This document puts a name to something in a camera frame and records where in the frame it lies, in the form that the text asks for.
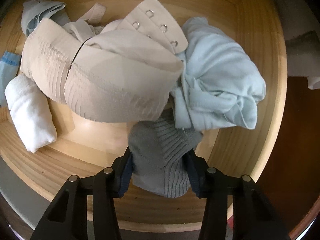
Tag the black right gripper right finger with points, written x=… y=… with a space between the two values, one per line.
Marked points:
x=253 y=214

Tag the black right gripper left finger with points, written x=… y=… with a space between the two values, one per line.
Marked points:
x=66 y=216

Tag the grey ribbed underwear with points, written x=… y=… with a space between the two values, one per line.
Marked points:
x=157 y=148

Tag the light blue underwear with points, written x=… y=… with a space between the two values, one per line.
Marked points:
x=220 y=86

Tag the wooden drawer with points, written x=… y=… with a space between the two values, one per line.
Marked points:
x=85 y=147

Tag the white rolled sock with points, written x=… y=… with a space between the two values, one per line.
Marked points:
x=30 y=113

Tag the beige bra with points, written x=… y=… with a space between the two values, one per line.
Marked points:
x=122 y=72

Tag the blue cuffed sock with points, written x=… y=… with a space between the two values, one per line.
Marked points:
x=8 y=70

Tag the grey bed mattress edge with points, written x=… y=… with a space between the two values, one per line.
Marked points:
x=301 y=33

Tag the pale blue grey folded garment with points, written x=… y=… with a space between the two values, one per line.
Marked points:
x=35 y=10

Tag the brown wooden furniture frame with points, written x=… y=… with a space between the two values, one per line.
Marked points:
x=290 y=178

